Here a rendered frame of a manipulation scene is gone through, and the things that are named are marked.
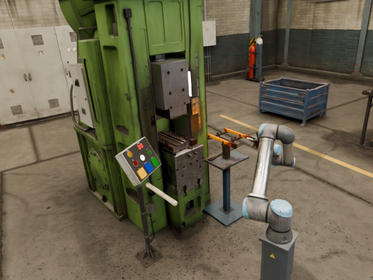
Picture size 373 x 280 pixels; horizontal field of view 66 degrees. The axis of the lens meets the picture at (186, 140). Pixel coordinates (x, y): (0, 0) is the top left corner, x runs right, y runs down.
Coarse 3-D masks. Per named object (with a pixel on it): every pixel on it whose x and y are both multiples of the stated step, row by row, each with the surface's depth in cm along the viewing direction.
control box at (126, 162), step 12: (132, 144) 236; (144, 144) 242; (120, 156) 220; (132, 156) 226; (144, 156) 237; (156, 156) 248; (132, 168) 221; (144, 168) 231; (156, 168) 242; (132, 180) 224
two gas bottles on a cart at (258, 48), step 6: (252, 42) 908; (258, 42) 898; (246, 48) 939; (252, 48) 925; (258, 48) 905; (246, 54) 947; (252, 54) 931; (258, 54) 912; (246, 60) 954; (252, 60) 938; (258, 60) 918; (246, 66) 962; (252, 66) 946; (258, 66) 916; (246, 72) 970; (252, 72) 953; (258, 72) 923; (246, 78) 975; (252, 78) 955; (258, 78) 927; (264, 78) 944
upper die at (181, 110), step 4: (184, 104) 269; (156, 108) 276; (172, 108) 261; (176, 108) 264; (180, 108) 267; (184, 108) 270; (156, 112) 278; (160, 112) 272; (164, 112) 267; (168, 112) 262; (172, 112) 262; (176, 112) 265; (180, 112) 268; (184, 112) 272; (164, 116) 269; (168, 116) 264; (172, 116) 263; (176, 116) 266
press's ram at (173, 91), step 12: (168, 60) 261; (180, 60) 256; (156, 72) 249; (168, 72) 248; (180, 72) 256; (156, 84) 254; (168, 84) 251; (180, 84) 260; (156, 96) 260; (168, 96) 254; (180, 96) 263; (168, 108) 258
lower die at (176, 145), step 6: (168, 132) 308; (162, 138) 294; (168, 138) 293; (180, 138) 291; (162, 144) 287; (168, 144) 281; (174, 144) 279; (180, 144) 279; (186, 144) 285; (174, 150) 276; (180, 150) 281
